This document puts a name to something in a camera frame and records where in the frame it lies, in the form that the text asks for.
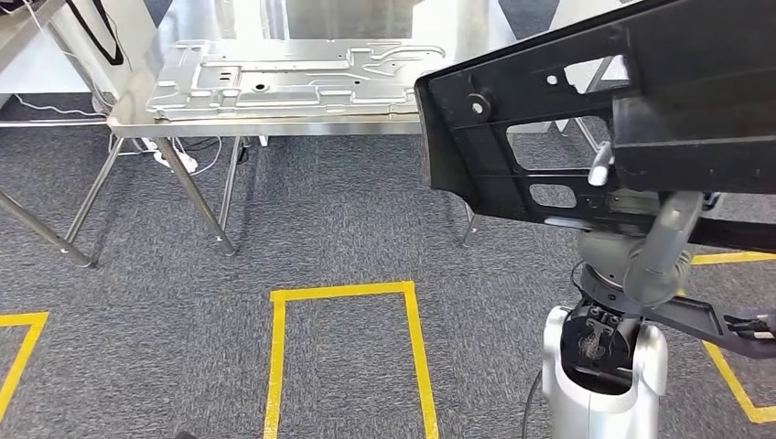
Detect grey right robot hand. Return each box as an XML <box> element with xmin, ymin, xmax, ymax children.
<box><xmin>574</xmin><ymin>140</ymin><xmax>706</xmax><ymax>309</ymax></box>

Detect black plastic panel with cutouts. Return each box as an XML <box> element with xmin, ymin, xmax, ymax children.
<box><xmin>414</xmin><ymin>0</ymin><xmax>776</xmax><ymax>254</ymax></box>

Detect steel workbench table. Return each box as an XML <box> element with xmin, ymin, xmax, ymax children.
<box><xmin>63</xmin><ymin>0</ymin><xmax>610</xmax><ymax>259</ymax></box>

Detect yellow floor tape square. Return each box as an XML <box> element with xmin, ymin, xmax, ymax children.
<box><xmin>689</xmin><ymin>250</ymin><xmax>776</xmax><ymax>426</ymax></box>
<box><xmin>0</xmin><ymin>311</ymin><xmax>51</xmax><ymax>425</ymax></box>
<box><xmin>262</xmin><ymin>280</ymin><xmax>441</xmax><ymax>439</ymax></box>

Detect stamped silver metal sheet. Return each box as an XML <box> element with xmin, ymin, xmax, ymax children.
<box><xmin>146</xmin><ymin>38</ymin><xmax>448</xmax><ymax>123</ymax></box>

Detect white power strip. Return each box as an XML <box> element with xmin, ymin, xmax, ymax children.
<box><xmin>152</xmin><ymin>146</ymin><xmax>201</xmax><ymax>176</ymax></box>

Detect white cabinet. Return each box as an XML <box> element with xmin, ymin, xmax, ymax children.
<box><xmin>51</xmin><ymin>0</ymin><xmax>160</xmax><ymax>102</ymax></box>

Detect steel side table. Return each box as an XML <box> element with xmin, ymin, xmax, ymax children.
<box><xmin>0</xmin><ymin>0</ymin><xmax>100</xmax><ymax>269</ymax></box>

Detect black right wrist camera bracket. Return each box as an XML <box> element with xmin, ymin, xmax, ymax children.
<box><xmin>578</xmin><ymin>269</ymin><xmax>776</xmax><ymax>360</ymax></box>

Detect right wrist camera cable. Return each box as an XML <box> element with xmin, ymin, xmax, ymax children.
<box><xmin>722</xmin><ymin>314</ymin><xmax>776</xmax><ymax>342</ymax></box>

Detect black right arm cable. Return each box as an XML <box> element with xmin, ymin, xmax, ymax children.
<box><xmin>521</xmin><ymin>368</ymin><xmax>545</xmax><ymax>439</ymax></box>

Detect black strap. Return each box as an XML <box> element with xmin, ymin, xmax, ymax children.
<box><xmin>63</xmin><ymin>0</ymin><xmax>126</xmax><ymax>67</ymax></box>

